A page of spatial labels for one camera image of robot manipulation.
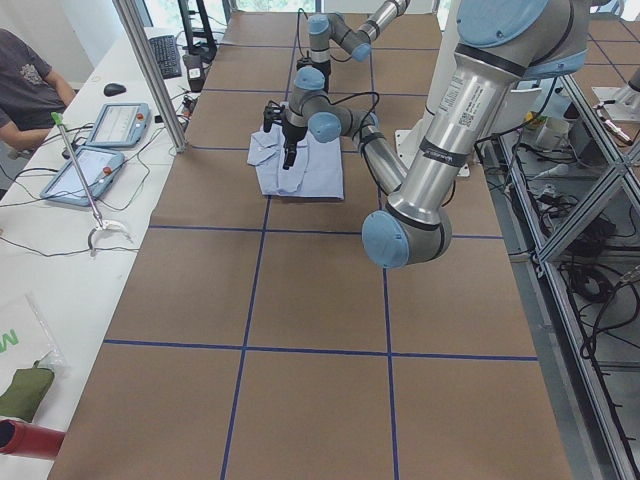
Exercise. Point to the seated person in grey shirt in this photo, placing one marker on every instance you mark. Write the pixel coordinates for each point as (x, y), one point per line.
(31, 90)

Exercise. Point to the black computer mouse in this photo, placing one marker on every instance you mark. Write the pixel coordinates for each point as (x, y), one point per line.
(113, 89)

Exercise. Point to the reacher grabber tool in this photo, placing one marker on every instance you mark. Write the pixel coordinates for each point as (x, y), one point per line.
(102, 225)

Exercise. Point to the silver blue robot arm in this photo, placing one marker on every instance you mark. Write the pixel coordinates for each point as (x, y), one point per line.
(357, 43)
(499, 44)

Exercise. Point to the aluminium frame post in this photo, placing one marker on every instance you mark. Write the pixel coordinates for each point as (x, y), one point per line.
(133, 26)

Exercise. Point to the blue striped button shirt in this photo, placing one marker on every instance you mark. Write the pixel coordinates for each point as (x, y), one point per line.
(317, 171)

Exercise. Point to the far blue teach pendant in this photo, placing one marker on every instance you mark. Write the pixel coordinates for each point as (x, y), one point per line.
(119, 125)

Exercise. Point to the black keyboard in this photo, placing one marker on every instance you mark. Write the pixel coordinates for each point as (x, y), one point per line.
(166, 55)

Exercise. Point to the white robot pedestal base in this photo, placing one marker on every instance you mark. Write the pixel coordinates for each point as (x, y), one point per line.
(408, 141)

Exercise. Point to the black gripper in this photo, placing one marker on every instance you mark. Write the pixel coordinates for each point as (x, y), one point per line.
(290, 134)
(326, 69)

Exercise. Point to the green fabric pouch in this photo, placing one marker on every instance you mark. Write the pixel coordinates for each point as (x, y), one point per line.
(26, 392)

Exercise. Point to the red cylinder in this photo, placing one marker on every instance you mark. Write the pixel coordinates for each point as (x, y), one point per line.
(29, 440)

